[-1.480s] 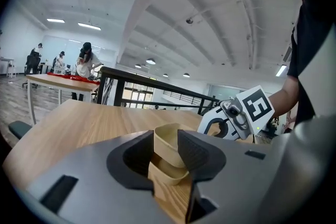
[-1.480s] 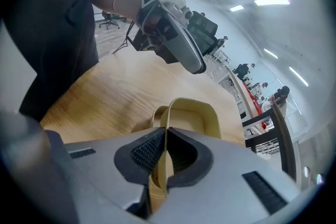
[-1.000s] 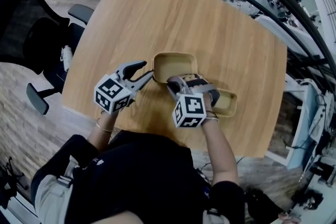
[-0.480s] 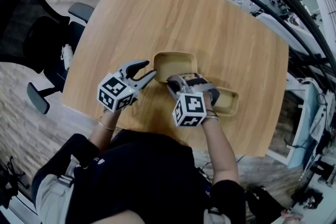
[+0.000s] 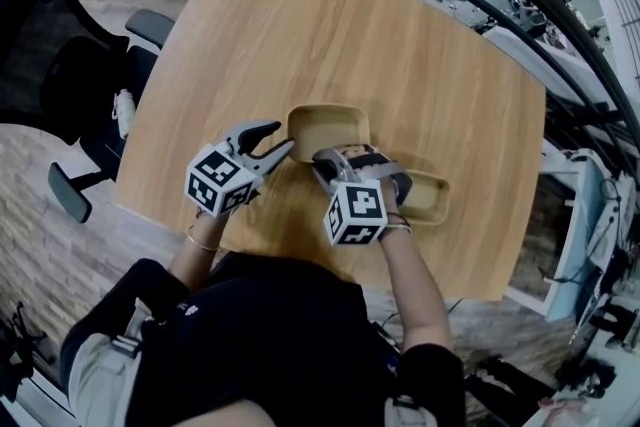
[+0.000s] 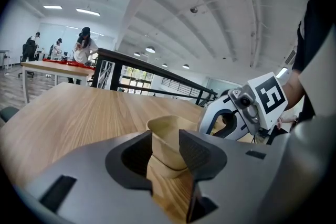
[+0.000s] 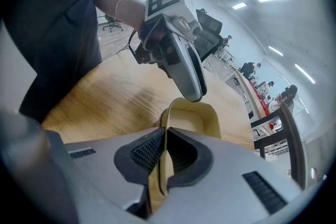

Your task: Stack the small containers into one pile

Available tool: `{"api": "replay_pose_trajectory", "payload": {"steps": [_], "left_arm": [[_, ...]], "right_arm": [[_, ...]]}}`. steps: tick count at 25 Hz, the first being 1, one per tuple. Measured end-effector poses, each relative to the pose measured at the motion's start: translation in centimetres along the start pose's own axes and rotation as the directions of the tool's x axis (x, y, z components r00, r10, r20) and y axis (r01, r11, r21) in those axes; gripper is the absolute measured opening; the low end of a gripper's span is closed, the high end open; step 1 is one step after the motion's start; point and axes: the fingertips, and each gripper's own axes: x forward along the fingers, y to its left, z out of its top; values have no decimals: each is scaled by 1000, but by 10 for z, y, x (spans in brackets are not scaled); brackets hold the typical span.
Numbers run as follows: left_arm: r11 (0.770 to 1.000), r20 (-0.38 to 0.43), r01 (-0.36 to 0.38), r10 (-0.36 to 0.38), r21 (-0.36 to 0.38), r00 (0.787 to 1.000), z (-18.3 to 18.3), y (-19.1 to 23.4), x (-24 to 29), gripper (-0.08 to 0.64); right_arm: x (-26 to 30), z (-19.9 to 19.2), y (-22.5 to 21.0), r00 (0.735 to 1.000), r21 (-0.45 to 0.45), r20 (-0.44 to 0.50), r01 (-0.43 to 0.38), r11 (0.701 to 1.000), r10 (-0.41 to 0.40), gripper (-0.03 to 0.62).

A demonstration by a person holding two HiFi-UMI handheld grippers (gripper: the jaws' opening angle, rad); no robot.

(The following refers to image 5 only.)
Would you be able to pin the black wrist band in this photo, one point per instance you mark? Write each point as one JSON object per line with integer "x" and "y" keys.
{"x": 402, "y": 217}

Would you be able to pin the person's left forearm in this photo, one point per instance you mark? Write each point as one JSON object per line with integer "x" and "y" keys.
{"x": 200, "y": 260}

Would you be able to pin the person's black shirt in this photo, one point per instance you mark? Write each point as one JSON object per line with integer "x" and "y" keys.
{"x": 260, "y": 340}

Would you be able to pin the white and blue desk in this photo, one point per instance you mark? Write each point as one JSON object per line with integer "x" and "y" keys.
{"x": 570, "y": 265}

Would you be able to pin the person's face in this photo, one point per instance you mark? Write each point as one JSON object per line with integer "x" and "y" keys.
{"x": 225, "y": 417}

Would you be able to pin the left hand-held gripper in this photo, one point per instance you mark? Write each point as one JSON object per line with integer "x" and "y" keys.
{"x": 215, "y": 180}

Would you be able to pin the black bag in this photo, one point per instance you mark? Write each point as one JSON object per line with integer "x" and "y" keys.
{"x": 585, "y": 377}

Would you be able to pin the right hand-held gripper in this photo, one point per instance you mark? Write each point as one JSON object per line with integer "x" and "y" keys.
{"x": 357, "y": 215}

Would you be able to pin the black office chair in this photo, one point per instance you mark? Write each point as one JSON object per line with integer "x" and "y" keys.
{"x": 65, "y": 65}

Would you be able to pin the person's right hand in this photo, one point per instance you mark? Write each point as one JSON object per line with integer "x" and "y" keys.
{"x": 391, "y": 200}

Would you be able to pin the person's right forearm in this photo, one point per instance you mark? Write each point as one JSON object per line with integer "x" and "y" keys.
{"x": 415, "y": 290}

